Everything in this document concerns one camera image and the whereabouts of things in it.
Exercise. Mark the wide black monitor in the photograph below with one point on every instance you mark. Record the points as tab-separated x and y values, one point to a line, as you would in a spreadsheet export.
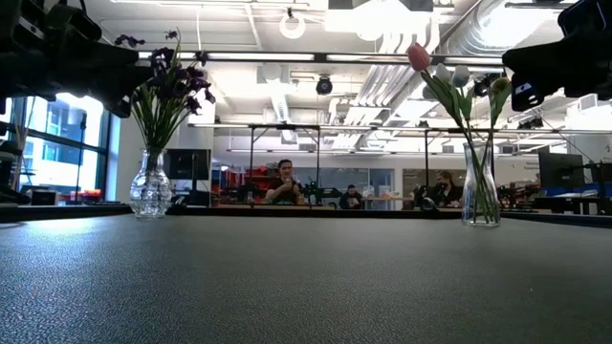
559	169

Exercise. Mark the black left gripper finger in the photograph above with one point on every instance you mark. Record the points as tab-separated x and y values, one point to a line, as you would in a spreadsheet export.
119	98
126	64

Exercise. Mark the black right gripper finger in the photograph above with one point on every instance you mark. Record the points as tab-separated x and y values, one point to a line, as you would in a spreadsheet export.
526	93
535	62

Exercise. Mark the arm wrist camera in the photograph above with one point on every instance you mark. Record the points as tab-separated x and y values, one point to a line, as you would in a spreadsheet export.
585	16
72	24

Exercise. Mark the pink and yellow tulip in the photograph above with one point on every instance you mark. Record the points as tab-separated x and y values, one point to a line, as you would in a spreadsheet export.
499	86

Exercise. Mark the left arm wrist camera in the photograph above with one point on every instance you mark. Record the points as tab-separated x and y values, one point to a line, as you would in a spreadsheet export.
72	24

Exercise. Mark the black table mat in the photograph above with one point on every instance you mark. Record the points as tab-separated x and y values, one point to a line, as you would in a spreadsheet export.
306	296

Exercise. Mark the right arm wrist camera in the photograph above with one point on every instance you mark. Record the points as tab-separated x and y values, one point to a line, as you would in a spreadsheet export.
585	16

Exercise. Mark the textured round clear glass vase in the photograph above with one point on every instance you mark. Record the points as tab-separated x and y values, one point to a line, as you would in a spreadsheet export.
150	191

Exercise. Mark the black dome camera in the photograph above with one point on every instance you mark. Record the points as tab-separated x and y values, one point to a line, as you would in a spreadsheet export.
324	86

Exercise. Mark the person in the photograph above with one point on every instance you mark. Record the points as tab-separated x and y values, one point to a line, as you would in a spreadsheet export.
351	197
447	191
286	184

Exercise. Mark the smooth clear glass bottle vase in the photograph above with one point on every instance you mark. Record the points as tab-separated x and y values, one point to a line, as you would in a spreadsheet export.
468	181

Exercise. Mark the silver ceiling air duct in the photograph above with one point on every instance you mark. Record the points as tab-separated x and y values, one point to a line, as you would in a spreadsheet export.
478	28

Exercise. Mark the black monitor on stand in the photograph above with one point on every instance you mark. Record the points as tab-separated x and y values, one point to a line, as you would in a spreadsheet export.
189	165

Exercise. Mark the deep pink tulip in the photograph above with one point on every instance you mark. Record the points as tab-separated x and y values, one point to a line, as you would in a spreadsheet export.
419	56

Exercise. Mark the black ceiling camera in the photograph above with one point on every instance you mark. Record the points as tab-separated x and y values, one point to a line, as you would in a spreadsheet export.
480	88
531	123

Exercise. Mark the black background rig frame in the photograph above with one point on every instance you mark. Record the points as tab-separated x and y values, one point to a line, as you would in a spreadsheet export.
449	130
284	127

